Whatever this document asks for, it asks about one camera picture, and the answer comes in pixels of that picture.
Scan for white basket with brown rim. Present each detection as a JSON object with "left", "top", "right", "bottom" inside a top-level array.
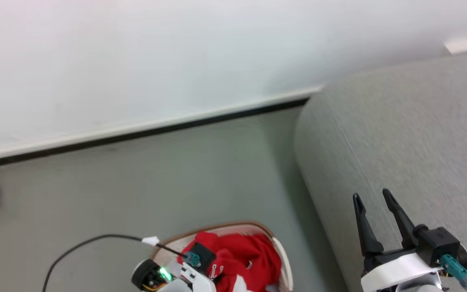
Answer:
[{"left": 151, "top": 221, "right": 294, "bottom": 292}]

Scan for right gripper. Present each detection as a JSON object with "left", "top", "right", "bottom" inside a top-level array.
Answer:
[{"left": 352, "top": 188, "right": 467, "bottom": 292}]

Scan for teal connector with cable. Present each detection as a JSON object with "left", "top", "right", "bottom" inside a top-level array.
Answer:
[{"left": 439, "top": 254, "right": 467, "bottom": 292}]

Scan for red and white clothing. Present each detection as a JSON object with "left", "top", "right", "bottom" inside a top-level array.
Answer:
[{"left": 177, "top": 231, "right": 283, "bottom": 292}]

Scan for white wall fixture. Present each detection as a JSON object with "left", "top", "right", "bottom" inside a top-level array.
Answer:
[{"left": 444, "top": 39, "right": 467, "bottom": 55}]

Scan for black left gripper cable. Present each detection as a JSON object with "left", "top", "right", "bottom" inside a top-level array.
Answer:
[{"left": 42, "top": 234, "right": 187, "bottom": 292}]

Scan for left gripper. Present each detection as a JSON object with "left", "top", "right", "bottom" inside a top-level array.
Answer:
[{"left": 131, "top": 259, "right": 218, "bottom": 292}]

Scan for white and black baseboard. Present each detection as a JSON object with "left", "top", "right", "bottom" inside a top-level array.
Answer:
[{"left": 0, "top": 86, "right": 323, "bottom": 171}]

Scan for grey fabric sofa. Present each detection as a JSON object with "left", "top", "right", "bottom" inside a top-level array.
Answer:
[{"left": 293, "top": 49, "right": 467, "bottom": 292}]

